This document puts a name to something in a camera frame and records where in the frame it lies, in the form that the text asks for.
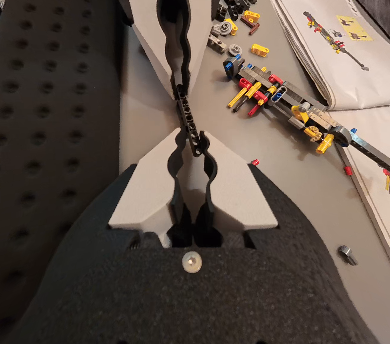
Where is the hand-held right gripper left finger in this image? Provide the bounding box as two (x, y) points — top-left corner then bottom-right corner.
(107, 128), (187, 248)

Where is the grey lego beam assembly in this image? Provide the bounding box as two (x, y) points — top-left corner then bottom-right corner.
(222, 56), (390, 171)

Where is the open instruction booklet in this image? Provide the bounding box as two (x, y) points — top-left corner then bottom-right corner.
(261, 0), (390, 251)

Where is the long black lego beam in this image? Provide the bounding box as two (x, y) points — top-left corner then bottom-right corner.
(176, 84), (204, 157)

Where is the dark grey lego pin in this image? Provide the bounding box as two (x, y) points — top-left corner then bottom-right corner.
(338, 245), (359, 266)

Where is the short grey lego beam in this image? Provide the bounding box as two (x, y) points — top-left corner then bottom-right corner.
(207, 35), (227, 54)

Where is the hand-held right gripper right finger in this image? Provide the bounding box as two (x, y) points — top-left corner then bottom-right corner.
(199, 130), (278, 232)

